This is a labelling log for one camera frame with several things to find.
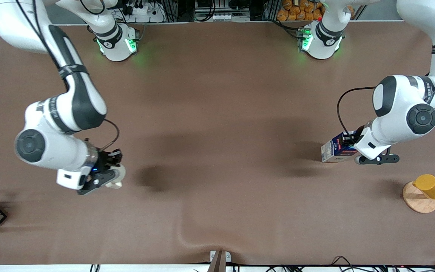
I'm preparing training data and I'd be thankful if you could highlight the white mug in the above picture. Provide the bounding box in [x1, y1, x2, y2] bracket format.
[106, 166, 126, 190]

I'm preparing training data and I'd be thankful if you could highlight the blue milk carton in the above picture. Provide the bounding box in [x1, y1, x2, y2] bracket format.
[320, 131, 358, 163]

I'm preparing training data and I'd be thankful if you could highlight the yellow cup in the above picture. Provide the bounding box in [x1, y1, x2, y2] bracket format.
[413, 174, 435, 199]

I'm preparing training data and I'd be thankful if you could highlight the wooden mug stand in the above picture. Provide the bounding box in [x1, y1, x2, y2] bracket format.
[403, 181, 435, 214]

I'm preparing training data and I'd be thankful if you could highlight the white power strip with plugs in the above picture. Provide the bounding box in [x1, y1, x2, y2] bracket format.
[121, 0, 166, 22]

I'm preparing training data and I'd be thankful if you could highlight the long white power strip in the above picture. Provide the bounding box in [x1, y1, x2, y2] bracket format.
[213, 13, 250, 22]

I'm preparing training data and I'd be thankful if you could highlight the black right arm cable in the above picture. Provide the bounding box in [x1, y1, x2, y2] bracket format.
[102, 119, 120, 151]

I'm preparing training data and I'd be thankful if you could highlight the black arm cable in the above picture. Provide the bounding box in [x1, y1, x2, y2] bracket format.
[336, 87, 377, 139]
[102, 119, 120, 151]

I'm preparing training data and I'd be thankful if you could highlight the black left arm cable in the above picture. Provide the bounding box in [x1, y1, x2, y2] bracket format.
[336, 87, 377, 139]

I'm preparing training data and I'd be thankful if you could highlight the gray camera mount bracket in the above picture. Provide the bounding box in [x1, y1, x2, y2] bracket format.
[207, 250, 231, 272]

